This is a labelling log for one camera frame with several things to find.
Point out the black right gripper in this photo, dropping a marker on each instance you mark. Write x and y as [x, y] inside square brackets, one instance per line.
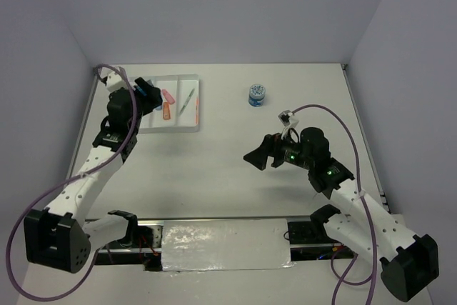
[258, 156]

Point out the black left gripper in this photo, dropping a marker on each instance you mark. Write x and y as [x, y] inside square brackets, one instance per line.
[153, 98]

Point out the pink translucent eraser case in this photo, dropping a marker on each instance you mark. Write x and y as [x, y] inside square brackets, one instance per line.
[169, 98]

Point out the orange eraser case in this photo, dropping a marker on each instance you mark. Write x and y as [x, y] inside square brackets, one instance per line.
[166, 112]

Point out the green pen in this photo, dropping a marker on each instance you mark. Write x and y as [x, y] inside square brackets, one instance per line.
[186, 103]

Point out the orange highlighter pen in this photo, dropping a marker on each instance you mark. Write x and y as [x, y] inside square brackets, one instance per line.
[197, 111]

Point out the blue paint jar white lid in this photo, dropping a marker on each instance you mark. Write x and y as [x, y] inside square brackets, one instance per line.
[256, 95]

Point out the blue jar sideways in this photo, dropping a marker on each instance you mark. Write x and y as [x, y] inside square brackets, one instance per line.
[144, 89]

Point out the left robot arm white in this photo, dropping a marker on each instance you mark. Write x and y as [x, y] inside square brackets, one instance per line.
[58, 236]

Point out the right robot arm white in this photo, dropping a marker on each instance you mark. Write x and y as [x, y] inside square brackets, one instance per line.
[408, 263]

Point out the white divided organizer tray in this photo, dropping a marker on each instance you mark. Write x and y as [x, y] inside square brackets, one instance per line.
[179, 86]

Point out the silver foil covered panel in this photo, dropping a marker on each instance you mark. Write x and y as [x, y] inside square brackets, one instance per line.
[225, 245]

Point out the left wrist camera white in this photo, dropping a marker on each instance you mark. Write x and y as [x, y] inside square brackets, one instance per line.
[112, 81]

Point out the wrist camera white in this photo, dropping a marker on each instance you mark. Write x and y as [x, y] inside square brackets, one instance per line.
[112, 81]
[289, 121]

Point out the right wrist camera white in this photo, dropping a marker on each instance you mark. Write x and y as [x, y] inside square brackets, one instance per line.
[289, 121]

